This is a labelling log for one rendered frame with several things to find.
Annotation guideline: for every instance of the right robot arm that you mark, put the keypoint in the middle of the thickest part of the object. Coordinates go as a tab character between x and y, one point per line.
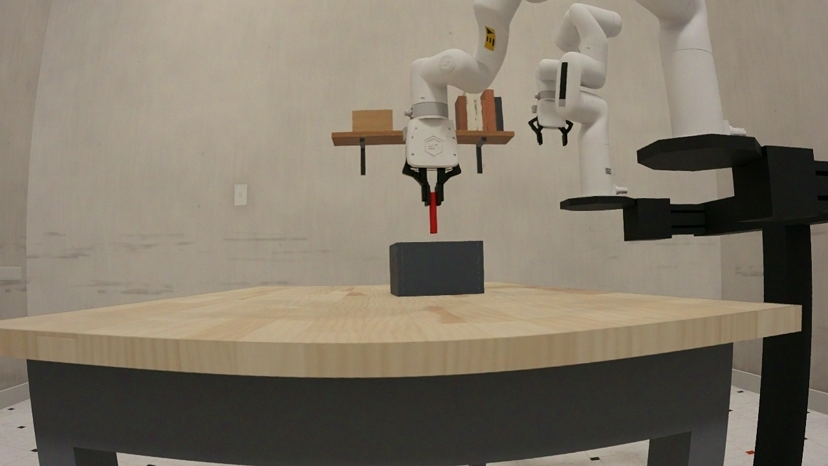
590	27

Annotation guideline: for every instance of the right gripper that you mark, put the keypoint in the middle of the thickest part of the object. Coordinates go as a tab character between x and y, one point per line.
547	117

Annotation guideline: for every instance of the red peg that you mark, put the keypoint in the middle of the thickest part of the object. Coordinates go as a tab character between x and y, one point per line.
433	213

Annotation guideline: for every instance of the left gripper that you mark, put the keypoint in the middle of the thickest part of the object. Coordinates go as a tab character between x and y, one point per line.
431	143

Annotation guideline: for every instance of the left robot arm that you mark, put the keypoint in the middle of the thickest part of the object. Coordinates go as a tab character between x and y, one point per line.
685	49

